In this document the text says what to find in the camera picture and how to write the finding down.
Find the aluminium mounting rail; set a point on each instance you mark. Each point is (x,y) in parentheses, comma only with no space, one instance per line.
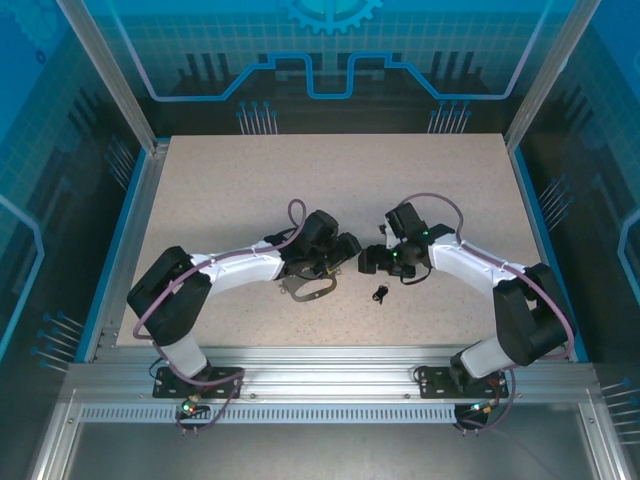
(325,375)

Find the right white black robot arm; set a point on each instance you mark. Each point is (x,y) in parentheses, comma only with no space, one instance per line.
(465,277)

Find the aluminium frame post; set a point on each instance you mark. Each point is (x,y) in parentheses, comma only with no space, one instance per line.
(107,75)
(550,70)

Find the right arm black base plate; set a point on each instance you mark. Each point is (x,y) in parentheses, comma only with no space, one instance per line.
(432,385)

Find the grey metal panel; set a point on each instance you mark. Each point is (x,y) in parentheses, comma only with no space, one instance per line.
(325,450)

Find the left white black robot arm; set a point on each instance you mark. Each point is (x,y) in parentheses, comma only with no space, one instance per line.
(250,274)

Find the aluminium side rail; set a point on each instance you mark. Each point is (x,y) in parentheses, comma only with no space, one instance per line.
(148,190)

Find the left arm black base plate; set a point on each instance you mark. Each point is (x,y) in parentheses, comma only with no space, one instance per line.
(165,387)

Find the small black key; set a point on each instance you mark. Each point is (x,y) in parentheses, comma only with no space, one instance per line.
(380,292)

